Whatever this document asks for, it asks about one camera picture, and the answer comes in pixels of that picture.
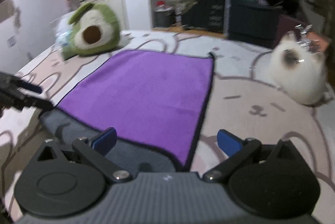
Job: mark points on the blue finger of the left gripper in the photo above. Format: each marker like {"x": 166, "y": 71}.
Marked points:
{"x": 29, "y": 102}
{"x": 22, "y": 84}

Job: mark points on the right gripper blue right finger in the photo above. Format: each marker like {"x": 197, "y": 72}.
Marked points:
{"x": 239, "y": 152}

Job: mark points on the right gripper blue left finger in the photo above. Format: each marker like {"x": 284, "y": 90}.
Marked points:
{"x": 93, "y": 151}

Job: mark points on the purple and grey microfiber towel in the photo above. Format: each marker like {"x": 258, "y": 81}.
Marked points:
{"x": 155, "y": 101}

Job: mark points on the pink cartoon bear tablecloth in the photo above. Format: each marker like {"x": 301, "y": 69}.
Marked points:
{"x": 245, "y": 101}

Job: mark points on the clear plastic tissue pack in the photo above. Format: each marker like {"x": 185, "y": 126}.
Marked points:
{"x": 62, "y": 30}

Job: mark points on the green avocado plush toy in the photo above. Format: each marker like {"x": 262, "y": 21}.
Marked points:
{"x": 95, "y": 30}

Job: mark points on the white ceramic cat jar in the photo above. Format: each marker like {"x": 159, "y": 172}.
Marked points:
{"x": 300, "y": 72}

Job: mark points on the dark blue chair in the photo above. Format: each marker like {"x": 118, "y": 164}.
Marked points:
{"x": 253, "y": 23}

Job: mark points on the pink card stand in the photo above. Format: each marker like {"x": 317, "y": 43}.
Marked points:
{"x": 318, "y": 43}

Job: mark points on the black nice day banner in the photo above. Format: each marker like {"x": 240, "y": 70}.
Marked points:
{"x": 205, "y": 15}

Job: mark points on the grey trash bin red lid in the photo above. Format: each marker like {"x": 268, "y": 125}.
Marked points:
{"x": 164, "y": 15}

